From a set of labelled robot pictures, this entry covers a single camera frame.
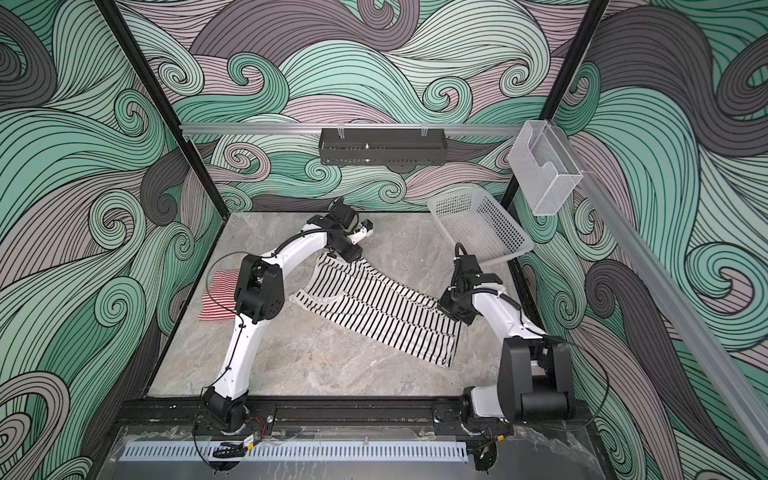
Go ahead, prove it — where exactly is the black white striped tank top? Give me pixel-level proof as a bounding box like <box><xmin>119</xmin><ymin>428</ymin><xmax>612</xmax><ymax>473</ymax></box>
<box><xmin>291</xmin><ymin>254</ymin><xmax>461</xmax><ymax>367</ymax></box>

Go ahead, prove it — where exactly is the red white striped tank top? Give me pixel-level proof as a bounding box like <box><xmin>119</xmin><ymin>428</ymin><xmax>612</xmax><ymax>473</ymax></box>
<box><xmin>198</xmin><ymin>270</ymin><xmax>239</xmax><ymax>322</ymax></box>

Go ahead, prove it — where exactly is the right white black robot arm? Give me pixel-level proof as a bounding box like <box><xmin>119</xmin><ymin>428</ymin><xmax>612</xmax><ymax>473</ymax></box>
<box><xmin>438</xmin><ymin>242</ymin><xmax>575</xmax><ymax>423</ymax></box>

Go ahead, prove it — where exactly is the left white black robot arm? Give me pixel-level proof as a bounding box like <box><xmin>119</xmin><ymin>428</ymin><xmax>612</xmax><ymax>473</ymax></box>
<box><xmin>202</xmin><ymin>198</ymin><xmax>374</xmax><ymax>434</ymax></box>

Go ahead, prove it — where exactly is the white plastic laundry basket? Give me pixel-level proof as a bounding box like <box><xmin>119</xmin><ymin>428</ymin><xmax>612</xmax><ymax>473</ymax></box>
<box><xmin>427</xmin><ymin>187</ymin><xmax>534</xmax><ymax>268</ymax></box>

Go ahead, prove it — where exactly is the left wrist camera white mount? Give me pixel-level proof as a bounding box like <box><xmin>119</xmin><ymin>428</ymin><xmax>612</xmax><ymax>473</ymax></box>
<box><xmin>348</xmin><ymin>219</ymin><xmax>373</xmax><ymax>244</ymax></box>

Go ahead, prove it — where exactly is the black wall mounted tray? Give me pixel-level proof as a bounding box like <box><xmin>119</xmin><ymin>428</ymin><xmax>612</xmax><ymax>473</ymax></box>
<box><xmin>318</xmin><ymin>129</ymin><xmax>448</xmax><ymax>167</ymax></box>

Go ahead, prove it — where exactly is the aluminium wall rail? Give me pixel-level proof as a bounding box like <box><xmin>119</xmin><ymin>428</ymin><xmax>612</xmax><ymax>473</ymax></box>
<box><xmin>179</xmin><ymin>122</ymin><xmax>523</xmax><ymax>137</ymax></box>

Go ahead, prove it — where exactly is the clear plastic wall bin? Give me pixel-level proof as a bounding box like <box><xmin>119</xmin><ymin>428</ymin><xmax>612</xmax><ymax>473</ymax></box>
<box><xmin>507</xmin><ymin>120</ymin><xmax>583</xmax><ymax>216</ymax></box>

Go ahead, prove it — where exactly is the white slotted cable duct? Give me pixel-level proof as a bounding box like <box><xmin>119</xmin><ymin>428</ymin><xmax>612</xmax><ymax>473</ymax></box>
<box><xmin>119</xmin><ymin>440</ymin><xmax>469</xmax><ymax>463</ymax></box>

